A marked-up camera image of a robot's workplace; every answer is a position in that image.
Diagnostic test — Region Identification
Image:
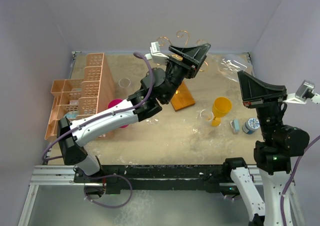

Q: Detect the clear tilted wine glass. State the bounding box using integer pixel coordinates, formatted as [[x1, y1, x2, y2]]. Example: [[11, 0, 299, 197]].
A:
[[192, 109, 214, 137]]

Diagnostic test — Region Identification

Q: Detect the gold wire wine glass rack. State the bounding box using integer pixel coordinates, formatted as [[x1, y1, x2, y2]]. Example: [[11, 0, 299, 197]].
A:
[[156, 30, 209, 73]]

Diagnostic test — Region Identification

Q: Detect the clear wine glass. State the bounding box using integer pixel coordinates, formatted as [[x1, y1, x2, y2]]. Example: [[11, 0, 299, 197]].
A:
[[192, 109, 214, 137], [217, 54, 252, 82]]

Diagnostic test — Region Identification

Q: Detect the small light blue box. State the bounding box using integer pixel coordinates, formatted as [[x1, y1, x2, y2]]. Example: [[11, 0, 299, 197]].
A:
[[230, 119, 240, 134]]

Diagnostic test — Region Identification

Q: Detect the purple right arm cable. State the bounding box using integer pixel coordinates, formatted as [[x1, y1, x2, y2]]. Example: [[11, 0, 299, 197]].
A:
[[279, 135, 320, 226]]

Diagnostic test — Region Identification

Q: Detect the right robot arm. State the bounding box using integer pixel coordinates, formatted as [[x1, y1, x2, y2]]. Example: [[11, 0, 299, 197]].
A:
[[222, 71, 320, 226]]

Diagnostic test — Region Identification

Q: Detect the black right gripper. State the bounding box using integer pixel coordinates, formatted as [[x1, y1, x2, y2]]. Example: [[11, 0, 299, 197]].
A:
[[237, 69, 287, 141]]

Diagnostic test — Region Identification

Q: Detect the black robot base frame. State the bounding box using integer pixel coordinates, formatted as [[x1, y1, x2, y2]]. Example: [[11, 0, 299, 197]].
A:
[[74, 165, 240, 197]]

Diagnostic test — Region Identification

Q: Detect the clear champagne flute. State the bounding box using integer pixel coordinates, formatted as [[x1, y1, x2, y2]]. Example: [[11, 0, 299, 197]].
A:
[[118, 78, 132, 89]]

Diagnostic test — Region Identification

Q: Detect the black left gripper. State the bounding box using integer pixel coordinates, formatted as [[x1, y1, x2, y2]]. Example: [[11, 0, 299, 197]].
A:
[[163, 45, 210, 104]]

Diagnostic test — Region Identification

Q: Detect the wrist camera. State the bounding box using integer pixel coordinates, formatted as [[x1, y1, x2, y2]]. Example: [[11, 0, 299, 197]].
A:
[[144, 41, 169, 65], [285, 80, 320, 104]]

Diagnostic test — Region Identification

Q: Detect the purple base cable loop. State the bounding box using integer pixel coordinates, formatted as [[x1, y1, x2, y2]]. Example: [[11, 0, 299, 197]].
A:
[[83, 174, 134, 209]]

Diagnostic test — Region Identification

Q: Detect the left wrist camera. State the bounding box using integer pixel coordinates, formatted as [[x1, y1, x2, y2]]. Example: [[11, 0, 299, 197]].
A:
[[144, 41, 169, 65]]

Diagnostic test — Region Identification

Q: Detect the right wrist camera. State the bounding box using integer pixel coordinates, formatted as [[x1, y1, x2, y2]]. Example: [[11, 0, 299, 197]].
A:
[[285, 80, 320, 104]]

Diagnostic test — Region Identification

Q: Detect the wooden rack base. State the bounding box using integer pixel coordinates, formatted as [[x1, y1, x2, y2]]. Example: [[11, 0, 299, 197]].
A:
[[171, 81, 196, 111]]

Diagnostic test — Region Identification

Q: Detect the yellow plastic goblet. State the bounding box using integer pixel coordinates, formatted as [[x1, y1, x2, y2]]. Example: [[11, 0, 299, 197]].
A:
[[211, 97, 232, 127]]

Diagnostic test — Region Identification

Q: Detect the peach plastic basket organizer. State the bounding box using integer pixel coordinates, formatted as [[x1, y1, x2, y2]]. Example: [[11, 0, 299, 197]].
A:
[[44, 53, 116, 142]]

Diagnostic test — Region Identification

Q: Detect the aluminium rail frame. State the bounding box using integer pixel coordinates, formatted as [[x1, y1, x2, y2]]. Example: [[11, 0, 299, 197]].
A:
[[18, 165, 104, 226]]

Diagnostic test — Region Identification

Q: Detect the magenta plastic goblet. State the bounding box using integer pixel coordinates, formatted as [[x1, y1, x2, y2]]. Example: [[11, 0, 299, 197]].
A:
[[106, 100, 133, 131]]

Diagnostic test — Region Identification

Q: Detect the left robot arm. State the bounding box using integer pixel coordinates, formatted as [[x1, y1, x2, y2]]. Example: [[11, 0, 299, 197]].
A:
[[57, 42, 211, 182]]

